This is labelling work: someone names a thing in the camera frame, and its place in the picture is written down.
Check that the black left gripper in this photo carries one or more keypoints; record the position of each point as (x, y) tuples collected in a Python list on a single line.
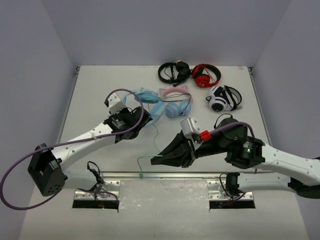
[(139, 116)]

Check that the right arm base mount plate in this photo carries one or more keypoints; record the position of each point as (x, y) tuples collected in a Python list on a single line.
[(219, 191)]

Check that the aluminium table edge rail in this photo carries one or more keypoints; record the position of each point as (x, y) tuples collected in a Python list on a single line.
[(130, 175)]

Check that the pink blue cat-ear headphones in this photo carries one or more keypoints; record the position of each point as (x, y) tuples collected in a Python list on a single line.
[(176, 108)]

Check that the red headphones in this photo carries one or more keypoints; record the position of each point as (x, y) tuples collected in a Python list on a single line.
[(206, 75)]

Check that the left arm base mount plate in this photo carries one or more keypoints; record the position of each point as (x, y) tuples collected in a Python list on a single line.
[(109, 192)]

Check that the light blue gaming headphones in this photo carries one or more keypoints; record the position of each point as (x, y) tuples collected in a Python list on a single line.
[(156, 106)]

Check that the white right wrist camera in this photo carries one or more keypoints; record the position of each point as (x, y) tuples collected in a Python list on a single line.
[(192, 129)]

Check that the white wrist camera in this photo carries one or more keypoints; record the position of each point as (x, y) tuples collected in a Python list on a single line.
[(192, 129), (114, 103)]

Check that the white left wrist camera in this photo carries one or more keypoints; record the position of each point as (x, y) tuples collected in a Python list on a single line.
[(114, 103)]

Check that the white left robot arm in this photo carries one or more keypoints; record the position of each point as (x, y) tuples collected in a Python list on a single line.
[(50, 166)]

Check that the white black headphones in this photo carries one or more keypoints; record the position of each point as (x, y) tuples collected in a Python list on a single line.
[(224, 98)]

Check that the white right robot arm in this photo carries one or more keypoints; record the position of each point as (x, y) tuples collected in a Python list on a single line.
[(282, 171)]

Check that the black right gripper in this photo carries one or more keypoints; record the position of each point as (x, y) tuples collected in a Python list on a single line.
[(180, 152)]

